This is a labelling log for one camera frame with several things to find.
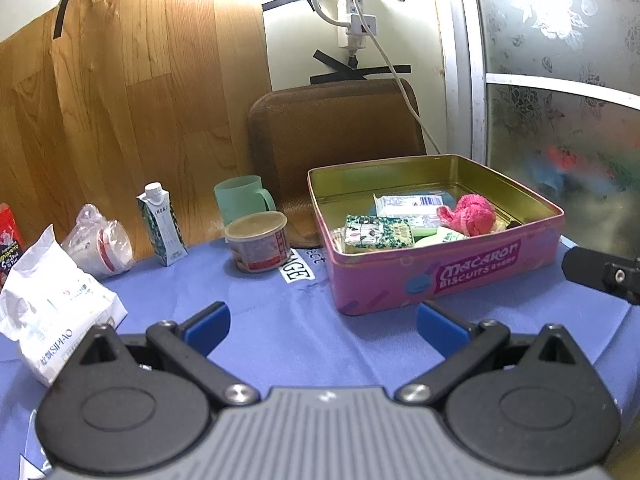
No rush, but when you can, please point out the wood pattern sheet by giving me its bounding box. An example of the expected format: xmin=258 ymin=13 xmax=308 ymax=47
xmin=0 ymin=0 xmax=273 ymax=261

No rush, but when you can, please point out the white power cable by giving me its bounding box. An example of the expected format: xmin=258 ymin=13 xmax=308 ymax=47
xmin=352 ymin=0 xmax=444 ymax=156

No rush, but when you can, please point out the black tape cross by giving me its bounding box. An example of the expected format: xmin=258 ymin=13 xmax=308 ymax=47
xmin=310 ymin=50 xmax=412 ymax=86

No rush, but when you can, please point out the pink fluffy cloth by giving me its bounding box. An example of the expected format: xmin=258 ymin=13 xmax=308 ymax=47
xmin=436 ymin=194 xmax=497 ymax=237

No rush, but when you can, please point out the large white plastic bag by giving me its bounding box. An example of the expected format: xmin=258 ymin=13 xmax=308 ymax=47
xmin=0 ymin=225 xmax=128 ymax=387

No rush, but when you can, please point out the green plastic cup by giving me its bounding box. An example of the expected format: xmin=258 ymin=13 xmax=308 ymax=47
xmin=214 ymin=175 xmax=277 ymax=229

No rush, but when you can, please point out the white power strip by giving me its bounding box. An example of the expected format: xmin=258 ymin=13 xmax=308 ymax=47
xmin=336 ymin=0 xmax=379 ymax=50

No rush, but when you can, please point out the brown plastic tray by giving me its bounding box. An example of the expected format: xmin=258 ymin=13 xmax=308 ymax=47
xmin=247 ymin=78 xmax=428 ymax=237

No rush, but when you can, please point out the white green drink carton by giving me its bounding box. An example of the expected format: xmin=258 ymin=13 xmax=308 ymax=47
xmin=136 ymin=182 xmax=189 ymax=267

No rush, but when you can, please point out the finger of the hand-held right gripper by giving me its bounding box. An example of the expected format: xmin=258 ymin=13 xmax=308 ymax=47
xmin=561 ymin=246 xmax=640 ymax=306

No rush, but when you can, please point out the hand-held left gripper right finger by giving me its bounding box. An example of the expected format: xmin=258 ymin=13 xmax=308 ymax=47
xmin=395 ymin=300 xmax=581 ymax=411

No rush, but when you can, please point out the red snack packet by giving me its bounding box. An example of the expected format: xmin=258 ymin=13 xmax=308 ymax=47
xmin=0 ymin=203 xmax=26 ymax=288

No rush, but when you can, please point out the white blue tissue pack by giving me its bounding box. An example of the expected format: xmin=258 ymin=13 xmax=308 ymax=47
xmin=375 ymin=194 xmax=457 ymax=228

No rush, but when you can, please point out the light green soft item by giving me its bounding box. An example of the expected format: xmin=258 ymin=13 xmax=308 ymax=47
xmin=414 ymin=226 xmax=473 ymax=249

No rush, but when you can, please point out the blue tablecloth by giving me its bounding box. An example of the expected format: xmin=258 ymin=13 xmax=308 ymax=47
xmin=0 ymin=237 xmax=640 ymax=480

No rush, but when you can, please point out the pink biscuit tin box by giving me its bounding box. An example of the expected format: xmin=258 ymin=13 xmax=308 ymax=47
xmin=307 ymin=154 xmax=566 ymax=317

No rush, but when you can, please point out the frosted glass door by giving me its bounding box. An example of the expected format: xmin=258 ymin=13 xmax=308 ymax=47
xmin=455 ymin=0 xmax=640 ymax=241

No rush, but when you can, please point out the green patterned tissue pack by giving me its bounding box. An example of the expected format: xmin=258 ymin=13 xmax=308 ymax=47
xmin=332 ymin=214 xmax=416 ymax=255

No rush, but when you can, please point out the instant noodle bowl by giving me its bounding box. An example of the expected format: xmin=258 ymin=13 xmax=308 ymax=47
xmin=224 ymin=211 xmax=292 ymax=274

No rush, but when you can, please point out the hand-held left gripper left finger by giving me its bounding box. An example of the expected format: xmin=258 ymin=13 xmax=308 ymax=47
xmin=75 ymin=301 xmax=261 ymax=409

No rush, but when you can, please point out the plastic cup in clear bag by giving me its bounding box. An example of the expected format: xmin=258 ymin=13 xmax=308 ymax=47
xmin=61 ymin=204 xmax=135 ymax=281

